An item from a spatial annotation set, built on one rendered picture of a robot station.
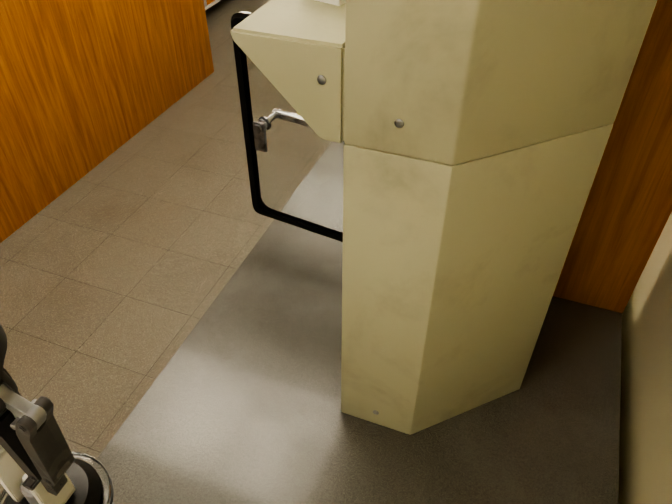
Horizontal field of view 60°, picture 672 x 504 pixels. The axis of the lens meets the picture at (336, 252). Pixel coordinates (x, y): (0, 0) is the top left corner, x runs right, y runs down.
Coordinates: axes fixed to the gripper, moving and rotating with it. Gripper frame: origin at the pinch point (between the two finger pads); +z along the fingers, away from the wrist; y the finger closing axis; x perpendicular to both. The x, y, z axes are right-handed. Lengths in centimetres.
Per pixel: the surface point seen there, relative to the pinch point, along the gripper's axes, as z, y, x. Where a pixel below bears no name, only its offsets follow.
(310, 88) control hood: -24.7, -13.6, -33.1
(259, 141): 4, 11, -65
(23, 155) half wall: 92, 178, -145
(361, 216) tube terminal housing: -10.8, -19.2, -33.1
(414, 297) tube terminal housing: -0.8, -26.0, -33.2
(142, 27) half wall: 70, 179, -245
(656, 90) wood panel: -14, -48, -70
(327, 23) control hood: -29.2, -13.6, -37.5
